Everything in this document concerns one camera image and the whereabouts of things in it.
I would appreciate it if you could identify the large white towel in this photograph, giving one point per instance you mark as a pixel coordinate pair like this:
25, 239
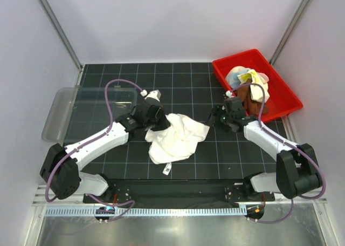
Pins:
178, 142

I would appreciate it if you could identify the patterned white cloth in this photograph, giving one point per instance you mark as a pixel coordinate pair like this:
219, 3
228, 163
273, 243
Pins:
239, 75

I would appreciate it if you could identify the left aluminium frame post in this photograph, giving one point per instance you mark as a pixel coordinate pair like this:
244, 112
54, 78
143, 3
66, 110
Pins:
60, 32

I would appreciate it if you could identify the slotted metal rail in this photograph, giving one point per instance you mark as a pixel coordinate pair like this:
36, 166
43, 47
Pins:
98, 211

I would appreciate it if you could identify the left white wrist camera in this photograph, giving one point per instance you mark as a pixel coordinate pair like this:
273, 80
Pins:
155, 94

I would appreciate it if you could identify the brown towel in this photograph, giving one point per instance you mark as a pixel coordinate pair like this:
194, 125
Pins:
250, 97

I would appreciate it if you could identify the red plastic bin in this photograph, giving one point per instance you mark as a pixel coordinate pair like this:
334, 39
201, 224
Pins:
282, 99

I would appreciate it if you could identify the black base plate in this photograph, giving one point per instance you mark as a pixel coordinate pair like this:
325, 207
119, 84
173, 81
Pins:
185, 194

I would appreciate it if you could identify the right aluminium frame post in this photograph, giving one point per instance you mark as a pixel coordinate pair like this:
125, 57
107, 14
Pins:
292, 26

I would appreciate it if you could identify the clear plastic tray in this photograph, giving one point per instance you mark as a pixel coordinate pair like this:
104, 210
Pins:
76, 113

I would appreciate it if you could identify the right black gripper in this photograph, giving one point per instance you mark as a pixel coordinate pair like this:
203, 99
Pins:
215, 112

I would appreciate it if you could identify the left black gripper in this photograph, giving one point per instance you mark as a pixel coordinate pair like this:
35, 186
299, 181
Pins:
164, 122

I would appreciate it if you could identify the aluminium frame post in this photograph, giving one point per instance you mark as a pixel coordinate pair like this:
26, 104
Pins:
60, 32
292, 26

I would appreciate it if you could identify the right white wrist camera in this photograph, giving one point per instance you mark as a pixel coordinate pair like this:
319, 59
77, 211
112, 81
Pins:
229, 94

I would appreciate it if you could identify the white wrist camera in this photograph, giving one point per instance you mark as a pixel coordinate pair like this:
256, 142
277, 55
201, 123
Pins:
155, 94
229, 94

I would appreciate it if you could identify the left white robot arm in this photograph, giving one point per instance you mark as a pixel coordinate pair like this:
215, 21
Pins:
62, 168

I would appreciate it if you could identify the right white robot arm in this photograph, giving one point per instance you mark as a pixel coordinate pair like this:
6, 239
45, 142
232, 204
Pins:
296, 168

